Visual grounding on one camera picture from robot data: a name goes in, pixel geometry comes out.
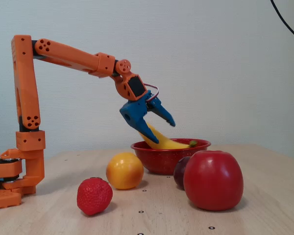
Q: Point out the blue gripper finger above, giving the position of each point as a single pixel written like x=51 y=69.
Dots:
x=165 y=113
x=144 y=128

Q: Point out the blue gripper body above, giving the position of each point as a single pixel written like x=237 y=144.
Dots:
x=135 y=111

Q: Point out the yellow toy banana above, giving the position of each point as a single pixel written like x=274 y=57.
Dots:
x=166 y=144

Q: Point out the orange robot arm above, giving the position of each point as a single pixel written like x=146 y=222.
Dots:
x=27 y=98

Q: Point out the red speckled bowl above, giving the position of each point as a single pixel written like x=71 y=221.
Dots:
x=161 y=161

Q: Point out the toy orange fruit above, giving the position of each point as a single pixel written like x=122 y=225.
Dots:
x=125 y=171

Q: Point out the dark purple toy plum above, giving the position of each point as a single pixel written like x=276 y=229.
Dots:
x=180 y=173

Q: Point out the red toy apple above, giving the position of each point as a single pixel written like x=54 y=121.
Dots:
x=213 y=181

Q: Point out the red toy strawberry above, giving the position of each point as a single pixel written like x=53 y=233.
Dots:
x=94 y=195

